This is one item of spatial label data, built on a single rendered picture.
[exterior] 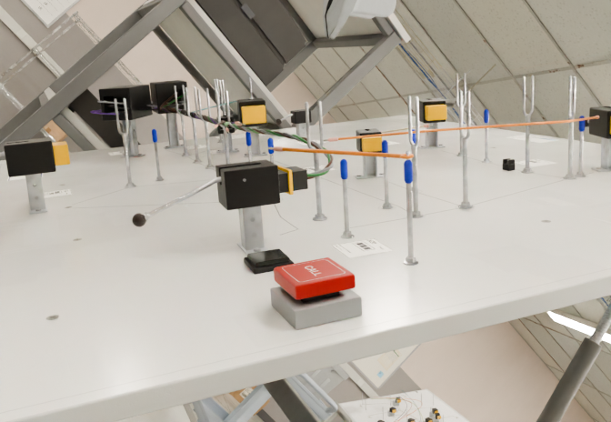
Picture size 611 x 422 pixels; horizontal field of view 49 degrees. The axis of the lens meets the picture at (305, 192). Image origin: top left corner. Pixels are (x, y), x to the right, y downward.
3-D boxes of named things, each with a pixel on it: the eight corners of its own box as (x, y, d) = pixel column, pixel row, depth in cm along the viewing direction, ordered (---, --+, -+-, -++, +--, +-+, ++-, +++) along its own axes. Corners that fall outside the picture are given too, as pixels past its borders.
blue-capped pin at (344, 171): (338, 236, 73) (334, 158, 71) (351, 234, 73) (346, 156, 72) (343, 239, 72) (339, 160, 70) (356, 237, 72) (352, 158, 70)
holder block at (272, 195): (218, 202, 70) (215, 165, 70) (269, 195, 72) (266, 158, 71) (227, 210, 67) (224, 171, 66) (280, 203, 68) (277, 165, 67)
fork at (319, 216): (315, 222, 79) (307, 102, 76) (309, 218, 81) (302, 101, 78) (330, 219, 80) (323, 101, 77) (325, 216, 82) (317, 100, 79)
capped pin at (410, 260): (399, 263, 63) (395, 151, 61) (409, 259, 64) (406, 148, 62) (412, 266, 62) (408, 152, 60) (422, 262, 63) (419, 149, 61)
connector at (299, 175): (256, 190, 71) (255, 171, 70) (298, 184, 73) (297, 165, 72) (266, 195, 68) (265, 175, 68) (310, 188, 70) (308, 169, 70)
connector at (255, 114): (265, 121, 126) (264, 105, 125) (266, 122, 124) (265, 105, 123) (242, 123, 125) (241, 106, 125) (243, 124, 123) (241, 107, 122)
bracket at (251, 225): (236, 245, 72) (233, 199, 71) (258, 241, 73) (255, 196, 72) (247, 256, 68) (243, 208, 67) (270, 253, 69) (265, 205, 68)
